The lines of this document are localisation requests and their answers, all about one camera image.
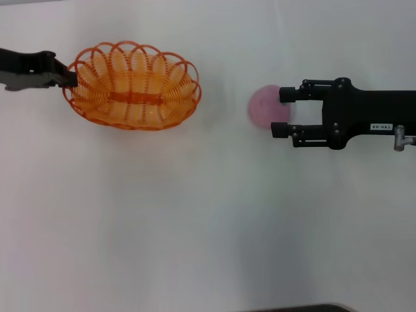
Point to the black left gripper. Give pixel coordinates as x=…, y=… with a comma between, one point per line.
x=22, y=65

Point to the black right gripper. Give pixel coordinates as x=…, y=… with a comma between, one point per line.
x=364, y=113

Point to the pink peach with green leaf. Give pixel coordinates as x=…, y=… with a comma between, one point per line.
x=263, y=107

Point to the silver metal connector stub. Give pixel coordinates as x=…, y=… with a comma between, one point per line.
x=399, y=138

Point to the dark rounded robot torso edge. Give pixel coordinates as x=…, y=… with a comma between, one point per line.
x=305, y=308

